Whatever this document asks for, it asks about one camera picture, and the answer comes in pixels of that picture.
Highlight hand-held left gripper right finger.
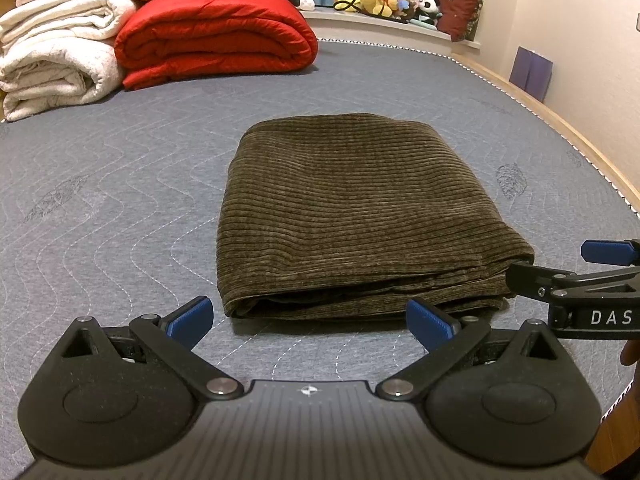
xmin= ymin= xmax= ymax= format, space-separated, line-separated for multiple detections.
xmin=376 ymin=299 xmax=563 ymax=403

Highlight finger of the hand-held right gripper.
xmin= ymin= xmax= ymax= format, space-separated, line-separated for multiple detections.
xmin=506 ymin=260 xmax=640 ymax=306
xmin=581 ymin=239 xmax=640 ymax=266

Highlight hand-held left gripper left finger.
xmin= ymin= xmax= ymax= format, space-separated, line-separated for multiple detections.
xmin=60 ymin=296 xmax=245 ymax=402

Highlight olive corduroy pants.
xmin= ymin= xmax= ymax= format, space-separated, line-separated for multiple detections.
xmin=216 ymin=112 xmax=536 ymax=320

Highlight grey quilted mattress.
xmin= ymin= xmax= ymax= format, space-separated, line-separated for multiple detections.
xmin=0 ymin=37 xmax=640 ymax=411

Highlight purple folder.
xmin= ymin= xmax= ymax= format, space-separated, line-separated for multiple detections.
xmin=510 ymin=46 xmax=554 ymax=103

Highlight red cushion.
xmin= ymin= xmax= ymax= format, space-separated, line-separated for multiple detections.
xmin=436 ymin=0 xmax=485 ymax=43

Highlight red folded quilt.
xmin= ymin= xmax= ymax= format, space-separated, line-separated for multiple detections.
xmin=114 ymin=0 xmax=319 ymax=92

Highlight white windowsill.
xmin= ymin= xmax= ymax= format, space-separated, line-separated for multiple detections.
xmin=302 ymin=7 xmax=483 ymax=56

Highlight white folded blanket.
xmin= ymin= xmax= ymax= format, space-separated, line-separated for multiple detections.
xmin=0 ymin=0 xmax=138 ymax=122

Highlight yellow plush with red strap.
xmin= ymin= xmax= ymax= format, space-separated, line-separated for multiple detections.
xmin=334 ymin=0 xmax=397 ymax=17

